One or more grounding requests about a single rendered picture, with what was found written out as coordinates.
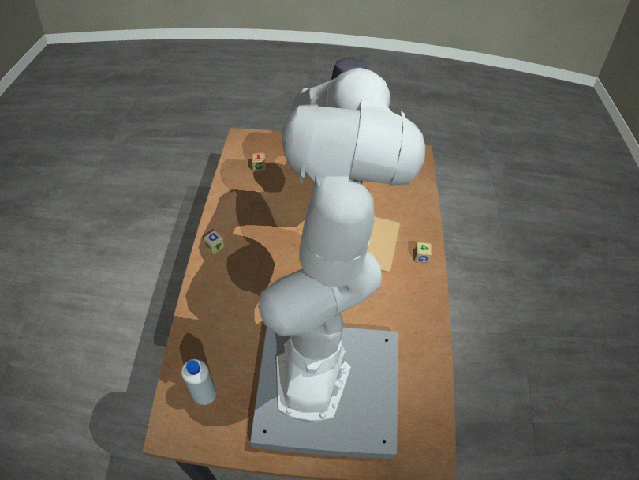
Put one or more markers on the beige square mat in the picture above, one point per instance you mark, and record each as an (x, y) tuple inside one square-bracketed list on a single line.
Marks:
[(383, 241)]

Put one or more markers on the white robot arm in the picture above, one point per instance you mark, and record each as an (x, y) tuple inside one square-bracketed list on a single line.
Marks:
[(321, 141)]

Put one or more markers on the wooden letter block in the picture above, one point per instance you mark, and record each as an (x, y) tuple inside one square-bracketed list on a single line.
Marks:
[(214, 242)]

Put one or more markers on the white bottle with blue cap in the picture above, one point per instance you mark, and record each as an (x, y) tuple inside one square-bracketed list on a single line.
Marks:
[(198, 381)]

